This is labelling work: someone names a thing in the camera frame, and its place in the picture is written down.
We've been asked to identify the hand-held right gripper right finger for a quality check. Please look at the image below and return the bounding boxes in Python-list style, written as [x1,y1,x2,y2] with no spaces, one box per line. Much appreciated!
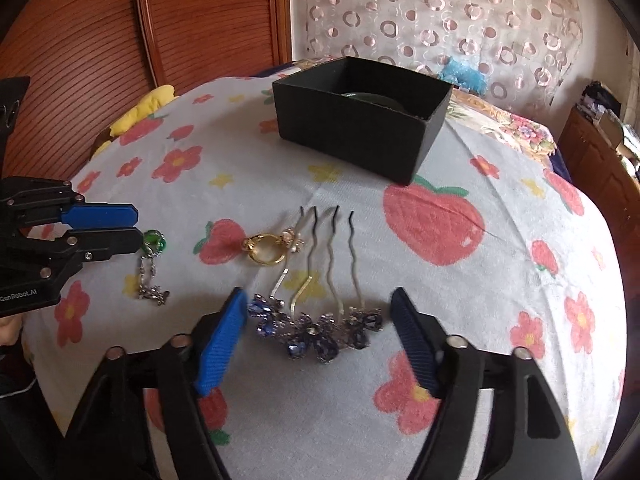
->
[389,287,584,480]

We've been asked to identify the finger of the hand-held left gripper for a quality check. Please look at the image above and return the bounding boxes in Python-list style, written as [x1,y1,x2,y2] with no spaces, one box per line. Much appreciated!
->
[12,226,145,286]
[12,177,140,229]

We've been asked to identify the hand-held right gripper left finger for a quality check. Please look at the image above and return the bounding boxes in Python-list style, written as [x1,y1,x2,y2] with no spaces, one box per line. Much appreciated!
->
[55,287,249,480]

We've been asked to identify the green bead pendant chain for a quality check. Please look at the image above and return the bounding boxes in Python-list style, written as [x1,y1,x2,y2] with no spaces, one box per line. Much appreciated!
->
[135,228,171,307]

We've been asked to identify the blue gem hair comb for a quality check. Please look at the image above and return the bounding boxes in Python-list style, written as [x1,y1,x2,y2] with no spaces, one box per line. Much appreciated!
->
[248,205,385,361]

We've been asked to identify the black cardboard box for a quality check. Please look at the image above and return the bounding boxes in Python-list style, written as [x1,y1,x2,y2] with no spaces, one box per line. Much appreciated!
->
[271,56,454,187]

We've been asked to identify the strawberry print bed sheet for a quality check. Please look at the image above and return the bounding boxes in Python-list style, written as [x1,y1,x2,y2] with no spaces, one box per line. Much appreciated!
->
[22,76,627,480]

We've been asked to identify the yellow plush toy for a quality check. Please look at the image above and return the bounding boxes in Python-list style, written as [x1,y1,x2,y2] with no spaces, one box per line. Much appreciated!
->
[90,85,176,161]

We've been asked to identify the pearl flower earring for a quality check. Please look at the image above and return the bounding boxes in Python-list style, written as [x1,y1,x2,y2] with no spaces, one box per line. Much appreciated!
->
[282,229,307,254]

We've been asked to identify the brown wooden wardrobe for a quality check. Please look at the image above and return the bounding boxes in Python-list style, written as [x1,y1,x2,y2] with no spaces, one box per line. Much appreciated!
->
[0,0,294,186]

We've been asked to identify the long wooden cabinet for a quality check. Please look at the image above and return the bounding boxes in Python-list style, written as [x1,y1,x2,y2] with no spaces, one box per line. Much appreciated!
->
[556,107,640,242]

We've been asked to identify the blue plastic bag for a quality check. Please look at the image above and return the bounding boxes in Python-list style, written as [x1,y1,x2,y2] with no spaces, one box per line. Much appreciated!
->
[438,55,489,96]

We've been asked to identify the pile of dark clothes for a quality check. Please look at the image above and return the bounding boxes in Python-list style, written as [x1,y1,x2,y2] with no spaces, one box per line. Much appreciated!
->
[575,80,626,122]

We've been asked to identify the circle-patterned sheer curtain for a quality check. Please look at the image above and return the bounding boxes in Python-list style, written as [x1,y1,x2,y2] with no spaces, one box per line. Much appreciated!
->
[290,0,587,117]

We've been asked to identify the gold ring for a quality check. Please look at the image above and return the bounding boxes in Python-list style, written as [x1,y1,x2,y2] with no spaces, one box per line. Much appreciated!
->
[243,232,287,266]

